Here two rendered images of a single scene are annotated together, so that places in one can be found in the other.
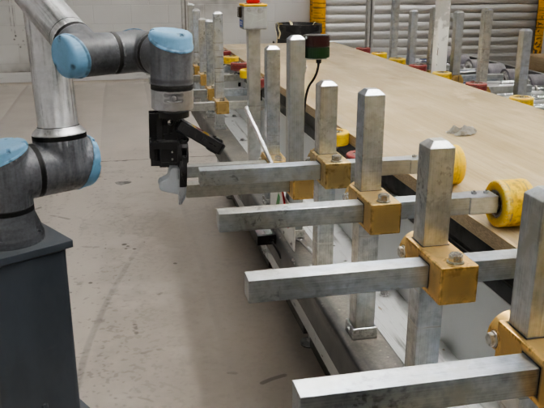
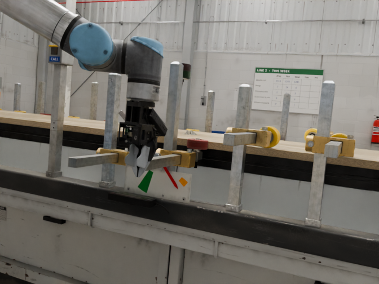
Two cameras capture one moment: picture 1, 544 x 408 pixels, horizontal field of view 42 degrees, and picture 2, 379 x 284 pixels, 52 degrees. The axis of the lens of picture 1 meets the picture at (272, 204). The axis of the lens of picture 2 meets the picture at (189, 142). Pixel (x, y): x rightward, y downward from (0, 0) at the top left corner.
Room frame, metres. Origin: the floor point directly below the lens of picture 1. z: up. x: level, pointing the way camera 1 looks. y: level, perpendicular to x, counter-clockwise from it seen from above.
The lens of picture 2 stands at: (0.79, 1.01, 1.01)
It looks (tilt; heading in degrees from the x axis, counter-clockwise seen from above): 4 degrees down; 305
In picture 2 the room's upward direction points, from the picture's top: 5 degrees clockwise
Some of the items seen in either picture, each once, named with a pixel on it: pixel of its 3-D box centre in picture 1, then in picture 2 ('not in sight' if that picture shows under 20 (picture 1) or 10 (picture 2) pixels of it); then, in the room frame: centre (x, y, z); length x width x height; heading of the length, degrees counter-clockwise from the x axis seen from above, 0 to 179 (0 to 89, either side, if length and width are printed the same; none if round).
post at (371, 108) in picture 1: (365, 230); (320, 161); (1.13, -0.16, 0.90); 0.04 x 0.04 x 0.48; 12
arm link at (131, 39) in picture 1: (138, 51); (102, 54); (1.60, 0.29, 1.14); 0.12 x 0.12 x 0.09; 41
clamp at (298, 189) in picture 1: (297, 180); (175, 157); (1.60, -0.06, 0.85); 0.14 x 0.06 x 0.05; 12
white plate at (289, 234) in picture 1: (281, 213); (156, 183); (1.65, -0.02, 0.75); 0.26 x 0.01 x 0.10; 12
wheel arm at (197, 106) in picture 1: (211, 106); not in sight; (2.80, 0.24, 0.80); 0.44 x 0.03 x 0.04; 102
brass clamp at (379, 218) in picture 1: (371, 206); (330, 145); (1.11, -0.16, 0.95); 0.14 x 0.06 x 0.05; 12
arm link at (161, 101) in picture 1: (172, 100); (144, 93); (1.52, 0.21, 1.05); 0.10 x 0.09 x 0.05; 12
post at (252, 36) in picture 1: (253, 105); (56, 120); (2.12, 0.05, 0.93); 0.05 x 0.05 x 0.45; 12
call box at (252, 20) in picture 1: (252, 17); (61, 56); (2.12, 0.05, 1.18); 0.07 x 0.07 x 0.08; 12
